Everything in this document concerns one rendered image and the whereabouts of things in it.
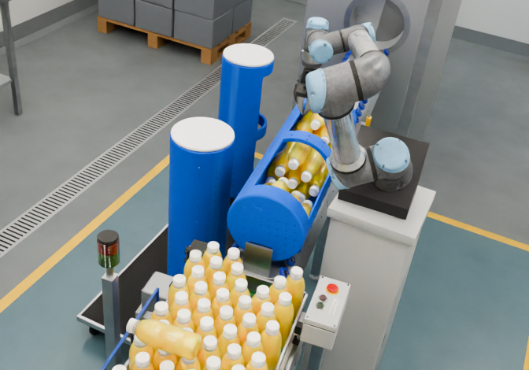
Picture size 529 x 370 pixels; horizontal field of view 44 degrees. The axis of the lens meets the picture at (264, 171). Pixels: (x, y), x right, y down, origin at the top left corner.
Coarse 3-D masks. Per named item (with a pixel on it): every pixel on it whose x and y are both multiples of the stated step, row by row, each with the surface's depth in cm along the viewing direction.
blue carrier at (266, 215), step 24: (288, 120) 271; (312, 144) 251; (264, 168) 237; (240, 192) 230; (264, 192) 221; (240, 216) 228; (264, 216) 224; (288, 216) 221; (312, 216) 231; (240, 240) 233; (264, 240) 230; (288, 240) 226
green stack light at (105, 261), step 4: (100, 256) 193; (104, 256) 192; (108, 256) 192; (112, 256) 192; (116, 256) 193; (100, 260) 194; (104, 260) 193; (108, 260) 193; (112, 260) 193; (116, 260) 194; (100, 264) 195; (104, 264) 194; (108, 264) 193; (112, 264) 194; (116, 264) 195
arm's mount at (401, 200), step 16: (368, 128) 237; (368, 144) 236; (416, 144) 233; (416, 160) 231; (416, 176) 230; (352, 192) 232; (368, 192) 231; (384, 192) 230; (400, 192) 229; (368, 208) 233; (384, 208) 231; (400, 208) 228
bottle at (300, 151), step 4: (296, 144) 257; (300, 144) 257; (304, 144) 257; (292, 148) 257; (296, 148) 254; (300, 148) 254; (304, 148) 255; (308, 148) 257; (312, 148) 263; (292, 152) 253; (296, 152) 252; (300, 152) 253; (304, 152) 254; (308, 152) 257; (292, 156) 252; (296, 156) 251; (300, 156) 252; (304, 156) 253; (296, 160) 251; (300, 160) 252; (304, 160) 253; (300, 164) 253
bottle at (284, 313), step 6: (276, 306) 201; (282, 306) 200; (288, 306) 201; (276, 312) 201; (282, 312) 200; (288, 312) 201; (276, 318) 202; (282, 318) 201; (288, 318) 201; (282, 324) 202; (288, 324) 203; (282, 330) 204; (288, 330) 205; (282, 336) 205; (282, 348) 209
